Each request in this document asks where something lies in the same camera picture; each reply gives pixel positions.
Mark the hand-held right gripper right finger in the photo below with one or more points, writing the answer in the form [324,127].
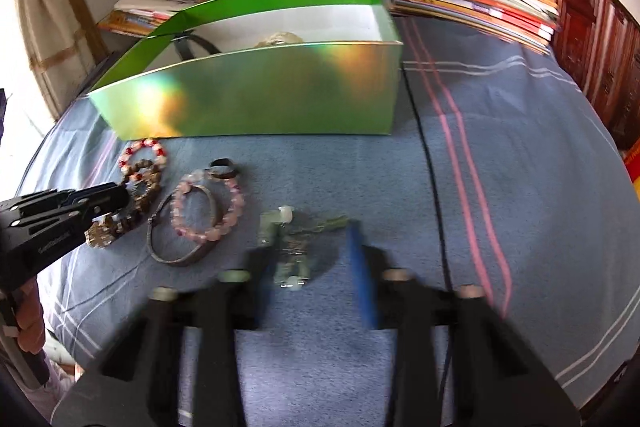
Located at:
[362,277]

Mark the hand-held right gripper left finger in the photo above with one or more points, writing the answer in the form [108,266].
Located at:
[220,332]

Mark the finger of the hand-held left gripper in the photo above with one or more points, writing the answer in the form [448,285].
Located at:
[85,196]
[107,206]

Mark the thin metal bangle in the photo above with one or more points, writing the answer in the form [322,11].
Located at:
[170,257]

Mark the shiny green cardboard box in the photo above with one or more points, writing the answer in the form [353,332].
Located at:
[260,92]

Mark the person's left hand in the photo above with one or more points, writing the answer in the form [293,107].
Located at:
[30,317]

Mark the small stack of books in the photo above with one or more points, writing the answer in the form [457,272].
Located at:
[140,14]

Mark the beige curtain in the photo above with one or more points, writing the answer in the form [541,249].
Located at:
[45,7]

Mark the reddish wooden headboard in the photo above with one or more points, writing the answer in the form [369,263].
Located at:
[600,47]

